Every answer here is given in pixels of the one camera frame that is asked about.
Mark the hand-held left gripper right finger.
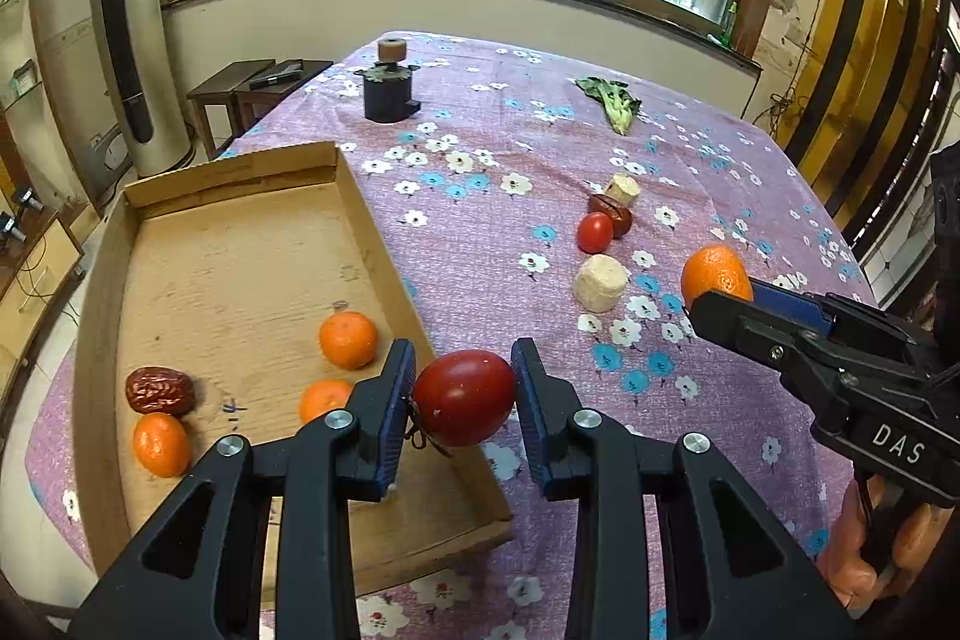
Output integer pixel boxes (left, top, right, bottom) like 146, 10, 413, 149
510, 338, 860, 640

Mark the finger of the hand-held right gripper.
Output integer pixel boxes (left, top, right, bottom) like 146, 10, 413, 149
688, 289, 830, 386
750, 278, 837, 335

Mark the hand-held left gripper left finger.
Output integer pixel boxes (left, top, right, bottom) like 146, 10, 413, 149
67, 338, 417, 640

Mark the orange mandarin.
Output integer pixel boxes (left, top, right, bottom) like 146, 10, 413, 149
319, 310, 380, 371
133, 413, 192, 479
680, 244, 755, 309
298, 379, 355, 425

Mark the large red tomato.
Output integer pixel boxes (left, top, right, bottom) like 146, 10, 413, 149
411, 349, 518, 450

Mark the cardboard tray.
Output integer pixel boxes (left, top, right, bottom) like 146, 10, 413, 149
73, 141, 515, 600

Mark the wrinkled red date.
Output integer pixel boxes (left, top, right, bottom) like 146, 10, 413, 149
124, 367, 197, 417

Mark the person's right hand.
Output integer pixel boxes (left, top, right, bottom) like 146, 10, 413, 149
816, 479, 957, 611

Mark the large pale corn piece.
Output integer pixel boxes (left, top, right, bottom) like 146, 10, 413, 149
571, 254, 629, 313

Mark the brown chestnut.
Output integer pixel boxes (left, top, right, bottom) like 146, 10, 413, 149
587, 194, 633, 238

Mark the small red tomato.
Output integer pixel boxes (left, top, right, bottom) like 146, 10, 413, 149
576, 212, 616, 255

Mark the person's dark clothing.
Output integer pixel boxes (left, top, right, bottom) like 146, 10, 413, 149
928, 141, 960, 356

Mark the purple floral tablecloth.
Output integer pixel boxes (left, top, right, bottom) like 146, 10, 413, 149
22, 29, 882, 640

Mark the green leafy vegetable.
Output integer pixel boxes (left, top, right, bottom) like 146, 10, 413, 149
574, 76, 643, 137

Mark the yellow wooden door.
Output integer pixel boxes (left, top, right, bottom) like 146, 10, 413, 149
780, 0, 960, 236

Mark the dark cylinder with wooden knob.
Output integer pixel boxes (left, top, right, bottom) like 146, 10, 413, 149
354, 38, 422, 124

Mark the dark wooden stool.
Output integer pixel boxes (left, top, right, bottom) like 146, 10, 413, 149
186, 59, 277, 161
234, 59, 335, 135

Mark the tall standing air conditioner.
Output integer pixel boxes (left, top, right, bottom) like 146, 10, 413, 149
86, 0, 192, 180

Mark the hanging wall cable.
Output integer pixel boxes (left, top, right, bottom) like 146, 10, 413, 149
754, 21, 815, 135

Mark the white wall box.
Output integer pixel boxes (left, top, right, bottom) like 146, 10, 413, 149
7, 59, 38, 101

